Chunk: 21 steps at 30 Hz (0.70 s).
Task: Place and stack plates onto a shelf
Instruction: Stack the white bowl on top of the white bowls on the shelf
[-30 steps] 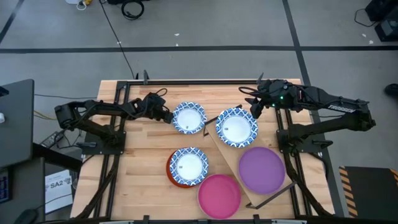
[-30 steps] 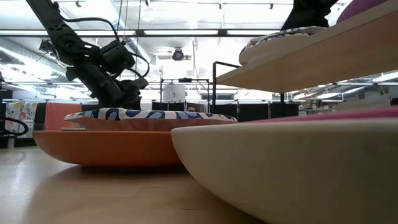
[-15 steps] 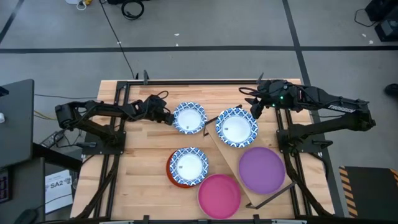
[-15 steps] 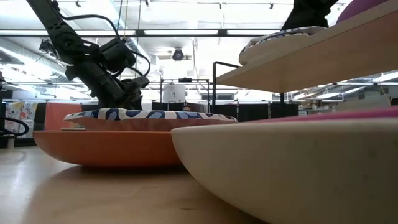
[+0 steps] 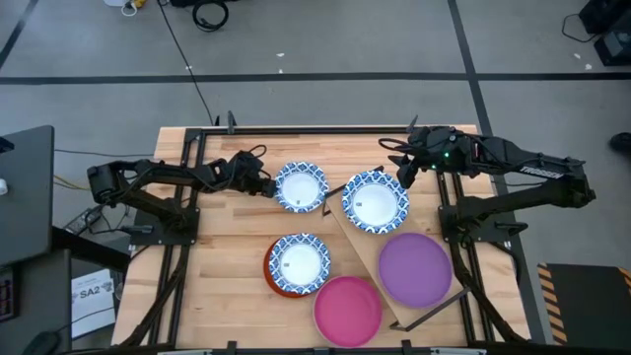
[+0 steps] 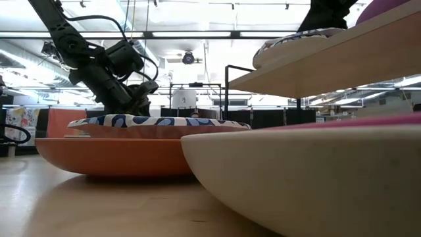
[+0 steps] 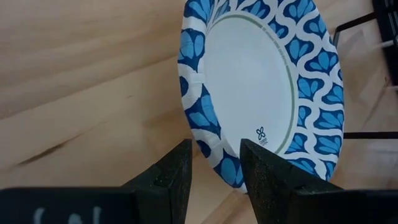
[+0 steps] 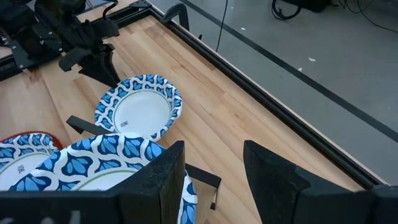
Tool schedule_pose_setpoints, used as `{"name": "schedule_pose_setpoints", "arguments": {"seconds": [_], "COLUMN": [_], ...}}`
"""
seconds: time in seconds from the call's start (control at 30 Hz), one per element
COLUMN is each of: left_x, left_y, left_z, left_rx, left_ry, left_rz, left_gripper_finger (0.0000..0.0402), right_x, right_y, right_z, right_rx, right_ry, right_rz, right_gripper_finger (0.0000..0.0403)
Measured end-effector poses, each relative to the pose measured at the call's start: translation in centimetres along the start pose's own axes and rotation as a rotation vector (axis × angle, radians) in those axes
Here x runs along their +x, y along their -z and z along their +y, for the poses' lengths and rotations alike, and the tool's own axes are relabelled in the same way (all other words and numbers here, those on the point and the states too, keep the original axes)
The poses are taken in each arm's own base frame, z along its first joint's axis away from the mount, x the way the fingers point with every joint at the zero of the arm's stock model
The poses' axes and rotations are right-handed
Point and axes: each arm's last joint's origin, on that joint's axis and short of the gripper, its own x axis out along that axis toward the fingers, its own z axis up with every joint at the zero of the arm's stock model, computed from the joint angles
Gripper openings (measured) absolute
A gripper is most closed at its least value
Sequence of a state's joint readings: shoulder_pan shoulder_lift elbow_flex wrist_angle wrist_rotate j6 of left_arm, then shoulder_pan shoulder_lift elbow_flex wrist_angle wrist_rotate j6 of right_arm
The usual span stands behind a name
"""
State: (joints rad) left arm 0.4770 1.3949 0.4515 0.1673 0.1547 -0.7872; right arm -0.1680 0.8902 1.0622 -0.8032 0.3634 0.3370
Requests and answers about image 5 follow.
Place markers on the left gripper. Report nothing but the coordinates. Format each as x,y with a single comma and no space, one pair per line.
236,180

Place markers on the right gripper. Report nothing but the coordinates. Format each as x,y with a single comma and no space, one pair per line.
425,153

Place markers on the blue patterned paper plate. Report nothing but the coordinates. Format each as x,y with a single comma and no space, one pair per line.
301,190
374,204
299,264

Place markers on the orange plastic plate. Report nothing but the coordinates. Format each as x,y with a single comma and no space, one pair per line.
266,271

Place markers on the purple plastic plate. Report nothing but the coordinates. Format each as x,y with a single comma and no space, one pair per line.
415,271

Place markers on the pink plastic plate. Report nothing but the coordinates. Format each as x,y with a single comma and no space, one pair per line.
347,311

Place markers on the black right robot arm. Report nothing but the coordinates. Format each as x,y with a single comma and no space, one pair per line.
542,172

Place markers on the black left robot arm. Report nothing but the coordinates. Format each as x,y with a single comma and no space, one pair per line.
148,172

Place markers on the wooden shelf black metal legs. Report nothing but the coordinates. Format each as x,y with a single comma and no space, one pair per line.
367,251

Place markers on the black power strip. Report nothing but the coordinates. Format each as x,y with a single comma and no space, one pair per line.
81,222

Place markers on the white printed paper sheet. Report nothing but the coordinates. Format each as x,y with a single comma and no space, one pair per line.
91,305

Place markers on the person's foot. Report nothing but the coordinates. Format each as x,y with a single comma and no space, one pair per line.
621,142

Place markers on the black plate hazard striped edge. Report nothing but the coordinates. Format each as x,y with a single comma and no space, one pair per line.
586,305

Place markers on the black equipment case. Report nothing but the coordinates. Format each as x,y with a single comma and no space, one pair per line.
613,47

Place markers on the dark grey desk top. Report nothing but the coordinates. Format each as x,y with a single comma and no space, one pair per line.
24,197

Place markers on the white cup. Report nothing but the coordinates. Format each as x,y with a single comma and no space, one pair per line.
2,187

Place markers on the black computer mouse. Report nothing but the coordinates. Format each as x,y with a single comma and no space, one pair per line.
42,343

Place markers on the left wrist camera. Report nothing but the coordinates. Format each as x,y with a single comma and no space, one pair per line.
249,162

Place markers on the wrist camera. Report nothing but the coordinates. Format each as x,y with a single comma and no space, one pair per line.
249,162
443,138

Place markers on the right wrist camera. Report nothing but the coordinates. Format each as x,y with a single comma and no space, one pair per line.
443,138

